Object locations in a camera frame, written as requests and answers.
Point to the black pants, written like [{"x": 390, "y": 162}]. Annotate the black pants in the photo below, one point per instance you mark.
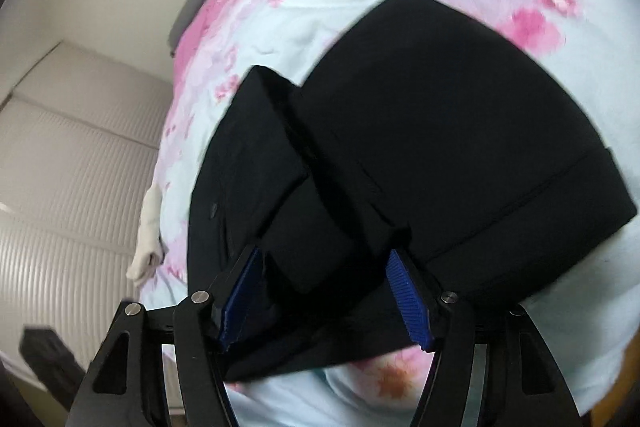
[{"x": 425, "y": 132}]

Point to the cream folded blanket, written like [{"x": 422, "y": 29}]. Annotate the cream folded blanket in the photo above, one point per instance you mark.
[{"x": 147, "y": 232}]

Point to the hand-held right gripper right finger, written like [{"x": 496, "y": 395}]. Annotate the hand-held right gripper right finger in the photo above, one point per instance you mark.
[{"x": 407, "y": 302}]

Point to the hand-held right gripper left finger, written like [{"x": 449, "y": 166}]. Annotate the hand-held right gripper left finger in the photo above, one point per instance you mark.
[{"x": 240, "y": 302}]

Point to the white louvered wardrobe doors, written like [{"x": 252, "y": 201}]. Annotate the white louvered wardrobe doors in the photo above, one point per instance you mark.
[{"x": 75, "y": 157}]

